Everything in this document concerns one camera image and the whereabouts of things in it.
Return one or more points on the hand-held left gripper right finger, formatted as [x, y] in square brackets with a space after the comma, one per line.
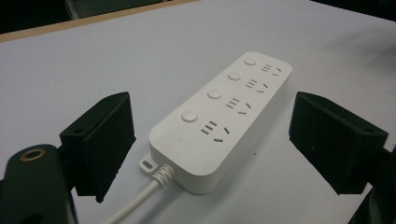
[333, 137]

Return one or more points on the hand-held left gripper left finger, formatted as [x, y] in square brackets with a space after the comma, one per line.
[99, 146]

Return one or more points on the white power strip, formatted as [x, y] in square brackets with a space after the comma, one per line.
[214, 124]

